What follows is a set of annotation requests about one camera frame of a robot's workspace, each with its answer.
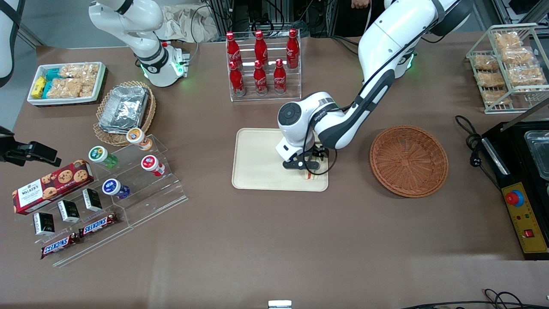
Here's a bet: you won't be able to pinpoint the light woven wicker basket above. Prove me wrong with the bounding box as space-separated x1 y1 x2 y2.
93 81 157 147

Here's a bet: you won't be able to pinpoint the crumpled beige paper bag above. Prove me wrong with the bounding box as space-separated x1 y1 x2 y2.
158 3 220 43

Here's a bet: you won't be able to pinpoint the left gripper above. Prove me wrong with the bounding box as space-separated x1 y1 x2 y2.
275 136 330 171

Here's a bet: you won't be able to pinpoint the clear plastic container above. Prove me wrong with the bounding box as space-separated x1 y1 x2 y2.
524 131 549 181

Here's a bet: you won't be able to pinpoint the yellow snack pack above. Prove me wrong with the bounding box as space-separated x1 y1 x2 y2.
31 76 47 99

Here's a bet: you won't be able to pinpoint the round brown wicker basket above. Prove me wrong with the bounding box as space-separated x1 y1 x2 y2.
369 125 449 198

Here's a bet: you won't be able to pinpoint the clear acrylic bottle rack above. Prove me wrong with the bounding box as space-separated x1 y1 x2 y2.
226 33 302 102

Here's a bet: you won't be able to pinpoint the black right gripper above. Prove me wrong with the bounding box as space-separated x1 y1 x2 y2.
0 126 62 168

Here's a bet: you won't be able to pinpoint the black power cable with plug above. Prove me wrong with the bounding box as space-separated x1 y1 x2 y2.
455 115 502 190

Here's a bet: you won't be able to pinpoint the cream plastic tray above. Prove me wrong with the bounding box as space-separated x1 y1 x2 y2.
232 128 329 192

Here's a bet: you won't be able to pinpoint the clear acrylic stepped bottle stand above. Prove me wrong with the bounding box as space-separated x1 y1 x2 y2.
88 134 188 228

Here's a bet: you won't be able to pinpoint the red emergency stop button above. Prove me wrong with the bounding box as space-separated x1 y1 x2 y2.
505 190 525 207

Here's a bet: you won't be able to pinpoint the triangular white bread sandwich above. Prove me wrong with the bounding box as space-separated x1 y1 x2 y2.
302 161 323 180

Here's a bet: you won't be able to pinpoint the red lid small bottle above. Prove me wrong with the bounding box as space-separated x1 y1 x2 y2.
141 155 166 177

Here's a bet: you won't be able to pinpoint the red cola bottle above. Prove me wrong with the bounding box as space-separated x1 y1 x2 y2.
229 61 246 97
253 60 268 96
286 28 300 70
273 59 287 95
226 31 242 66
254 30 269 65

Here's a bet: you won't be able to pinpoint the red Walkers cookie box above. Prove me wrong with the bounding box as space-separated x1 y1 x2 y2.
12 159 95 215

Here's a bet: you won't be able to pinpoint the clear acrylic stepped snack stand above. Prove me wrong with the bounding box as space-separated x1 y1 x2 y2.
16 185 134 268

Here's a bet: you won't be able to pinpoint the small black box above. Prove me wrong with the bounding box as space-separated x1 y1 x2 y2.
33 212 56 236
82 188 103 212
57 200 81 223

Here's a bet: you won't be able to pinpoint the white wire snack rack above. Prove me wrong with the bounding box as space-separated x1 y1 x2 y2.
466 23 549 114

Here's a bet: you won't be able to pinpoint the clear bag rice crackers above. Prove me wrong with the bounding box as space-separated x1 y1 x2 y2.
79 77 97 97
60 64 100 80
46 78 83 99

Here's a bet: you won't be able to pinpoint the orange lid small bottle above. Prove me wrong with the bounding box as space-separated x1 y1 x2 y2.
126 128 154 151

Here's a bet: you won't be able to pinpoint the green lid small bottle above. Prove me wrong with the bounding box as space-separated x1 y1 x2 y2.
88 146 119 169

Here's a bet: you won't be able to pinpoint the Snickers chocolate bar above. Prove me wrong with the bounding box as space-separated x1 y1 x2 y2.
78 213 119 238
40 233 81 260

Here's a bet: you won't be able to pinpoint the black cables at table edge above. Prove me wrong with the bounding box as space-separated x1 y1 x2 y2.
399 288 549 309

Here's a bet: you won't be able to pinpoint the white rectangular snack bin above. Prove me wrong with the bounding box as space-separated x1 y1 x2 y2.
27 62 107 106

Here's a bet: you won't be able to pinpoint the blue lid small bottle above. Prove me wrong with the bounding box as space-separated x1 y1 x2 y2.
102 179 131 200

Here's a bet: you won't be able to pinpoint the stack of foil trays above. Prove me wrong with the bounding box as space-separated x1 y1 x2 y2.
98 86 150 134

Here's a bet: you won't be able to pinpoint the black yellow control box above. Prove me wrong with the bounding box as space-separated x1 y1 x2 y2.
482 122 549 261

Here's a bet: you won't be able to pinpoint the grey metal bar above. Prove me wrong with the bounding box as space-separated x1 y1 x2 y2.
500 98 549 132

